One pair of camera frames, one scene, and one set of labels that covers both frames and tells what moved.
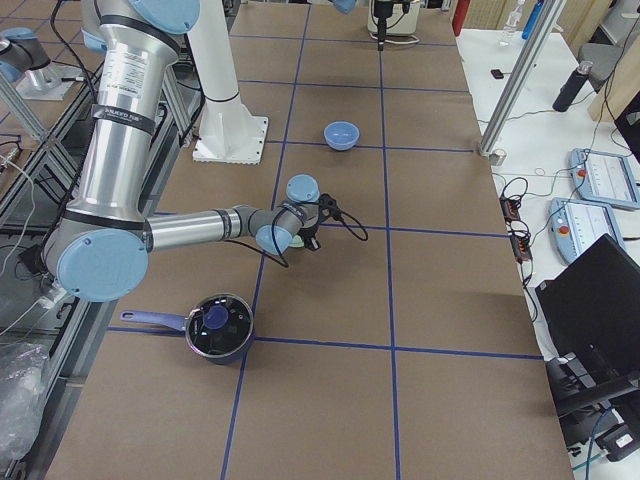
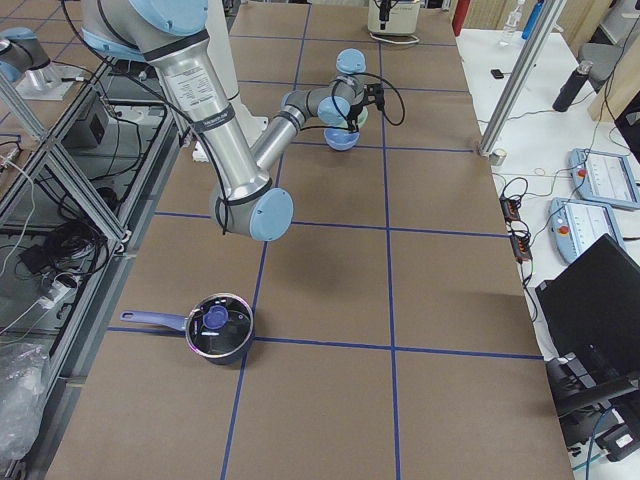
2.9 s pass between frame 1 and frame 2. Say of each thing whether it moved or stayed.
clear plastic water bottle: stayed
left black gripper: moved
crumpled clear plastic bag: stayed
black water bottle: stayed
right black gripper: moved
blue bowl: stayed
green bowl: moved
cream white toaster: stayed
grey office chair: stayed
